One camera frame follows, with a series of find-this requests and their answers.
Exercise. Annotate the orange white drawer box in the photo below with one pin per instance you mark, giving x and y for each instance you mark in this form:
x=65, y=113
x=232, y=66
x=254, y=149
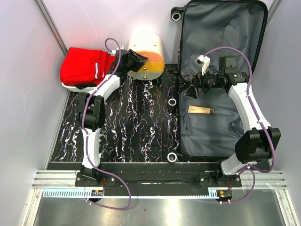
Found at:
x=148, y=45

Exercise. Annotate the black white space suitcase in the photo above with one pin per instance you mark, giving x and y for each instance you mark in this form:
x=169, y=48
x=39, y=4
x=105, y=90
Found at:
x=219, y=48

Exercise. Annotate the red black garment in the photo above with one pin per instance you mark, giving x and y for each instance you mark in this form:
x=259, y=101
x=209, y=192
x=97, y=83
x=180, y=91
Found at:
x=85, y=68

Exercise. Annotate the beige cosmetic tube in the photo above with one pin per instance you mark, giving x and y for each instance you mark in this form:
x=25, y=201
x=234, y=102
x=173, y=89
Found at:
x=200, y=110

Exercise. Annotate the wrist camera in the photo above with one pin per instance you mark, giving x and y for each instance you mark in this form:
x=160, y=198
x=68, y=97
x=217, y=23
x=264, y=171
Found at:
x=121, y=47
x=204, y=61

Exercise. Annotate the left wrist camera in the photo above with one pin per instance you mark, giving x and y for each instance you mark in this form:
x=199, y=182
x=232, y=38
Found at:
x=121, y=47

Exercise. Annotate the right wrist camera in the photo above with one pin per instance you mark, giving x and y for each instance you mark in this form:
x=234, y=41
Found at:
x=204, y=61

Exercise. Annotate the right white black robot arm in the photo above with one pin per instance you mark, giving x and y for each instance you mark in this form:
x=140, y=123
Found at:
x=249, y=131

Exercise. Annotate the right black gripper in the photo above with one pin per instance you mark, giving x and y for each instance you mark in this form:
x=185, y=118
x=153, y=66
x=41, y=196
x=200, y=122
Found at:
x=199, y=80

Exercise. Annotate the slotted cable duct rail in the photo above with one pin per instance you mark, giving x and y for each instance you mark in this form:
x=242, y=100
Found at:
x=118, y=193

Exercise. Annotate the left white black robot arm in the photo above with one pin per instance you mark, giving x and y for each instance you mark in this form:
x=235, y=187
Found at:
x=91, y=108

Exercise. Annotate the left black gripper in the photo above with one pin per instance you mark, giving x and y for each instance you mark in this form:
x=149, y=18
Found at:
x=138, y=60

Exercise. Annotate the white plastic basin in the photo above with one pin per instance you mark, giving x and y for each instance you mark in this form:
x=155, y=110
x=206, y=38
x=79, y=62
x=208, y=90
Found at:
x=77, y=90

